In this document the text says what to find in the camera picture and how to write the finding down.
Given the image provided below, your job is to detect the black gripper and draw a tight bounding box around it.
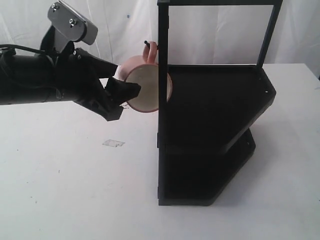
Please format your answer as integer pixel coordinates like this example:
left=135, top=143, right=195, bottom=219
left=51, top=48, right=142, bottom=121

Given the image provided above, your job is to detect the pink ceramic mug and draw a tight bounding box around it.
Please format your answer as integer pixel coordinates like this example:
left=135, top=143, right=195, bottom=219
left=118, top=41, right=159, bottom=113

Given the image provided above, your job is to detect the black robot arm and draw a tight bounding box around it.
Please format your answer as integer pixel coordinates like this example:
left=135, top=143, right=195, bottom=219
left=0, top=48, right=141, bottom=121

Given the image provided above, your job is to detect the clear tape patch on table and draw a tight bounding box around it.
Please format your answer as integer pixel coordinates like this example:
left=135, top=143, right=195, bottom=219
left=102, top=139, right=125, bottom=148

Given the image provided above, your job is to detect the black two-tier shelf rack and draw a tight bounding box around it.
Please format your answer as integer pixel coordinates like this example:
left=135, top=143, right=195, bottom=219
left=157, top=0, right=282, bottom=206

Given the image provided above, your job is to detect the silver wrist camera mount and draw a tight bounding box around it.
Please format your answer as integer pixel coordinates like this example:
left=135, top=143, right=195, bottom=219
left=40, top=0, right=98, bottom=54

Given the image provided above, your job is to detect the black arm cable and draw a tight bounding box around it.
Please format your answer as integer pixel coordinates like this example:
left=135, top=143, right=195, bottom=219
left=0, top=43, right=55, bottom=66

